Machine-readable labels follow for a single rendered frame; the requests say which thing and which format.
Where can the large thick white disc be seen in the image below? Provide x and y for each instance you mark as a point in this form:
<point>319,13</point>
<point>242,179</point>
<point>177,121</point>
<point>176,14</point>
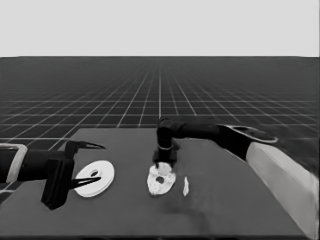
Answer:
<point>105,180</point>

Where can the small white T-shaped piece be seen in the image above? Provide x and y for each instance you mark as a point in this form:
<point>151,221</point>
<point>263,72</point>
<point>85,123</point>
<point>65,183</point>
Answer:
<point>185,188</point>

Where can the white round carrier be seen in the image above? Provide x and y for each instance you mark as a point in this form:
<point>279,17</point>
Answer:
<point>165,189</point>

